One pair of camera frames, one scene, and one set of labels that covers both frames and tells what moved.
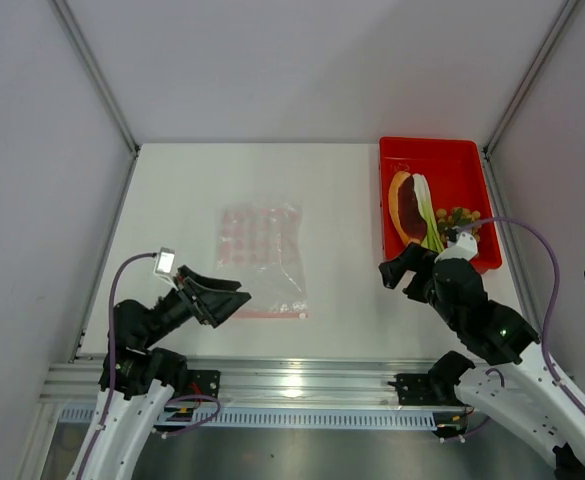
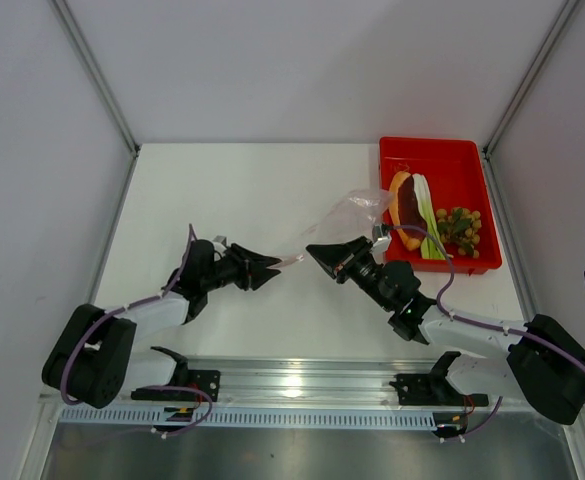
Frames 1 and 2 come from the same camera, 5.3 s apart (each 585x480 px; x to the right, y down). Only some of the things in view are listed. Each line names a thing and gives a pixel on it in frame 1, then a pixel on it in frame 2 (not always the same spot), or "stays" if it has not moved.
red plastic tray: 456,171 stays
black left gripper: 210,305 → 243,258
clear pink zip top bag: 258,246 → 351,220
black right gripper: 419,263 → 349,254
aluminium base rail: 259,380 stays
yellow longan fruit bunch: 455,218 stays
